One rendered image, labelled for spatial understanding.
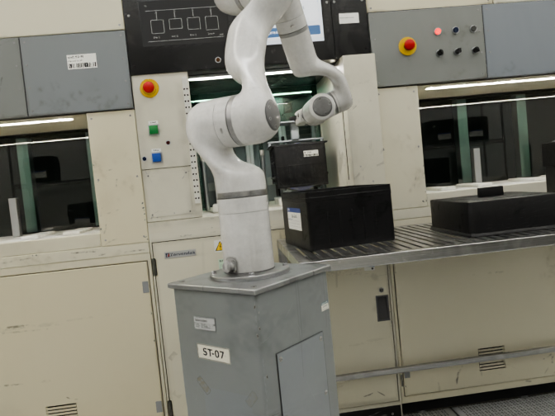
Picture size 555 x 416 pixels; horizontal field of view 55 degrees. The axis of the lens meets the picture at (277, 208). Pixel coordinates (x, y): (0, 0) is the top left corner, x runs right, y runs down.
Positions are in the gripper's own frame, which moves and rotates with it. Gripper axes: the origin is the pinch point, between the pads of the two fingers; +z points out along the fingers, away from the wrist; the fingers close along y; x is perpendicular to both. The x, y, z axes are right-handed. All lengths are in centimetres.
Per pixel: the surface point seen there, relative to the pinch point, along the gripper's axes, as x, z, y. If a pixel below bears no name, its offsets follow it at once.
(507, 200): -33, -50, 47
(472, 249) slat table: -44, -60, 30
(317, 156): -13.1, 21.6, 7.0
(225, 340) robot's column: -55, -78, -36
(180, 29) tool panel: 36, 2, -42
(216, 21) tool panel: 38.1, 2.0, -28.7
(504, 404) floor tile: -119, 4, 69
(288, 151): -9.9, 21.7, -4.6
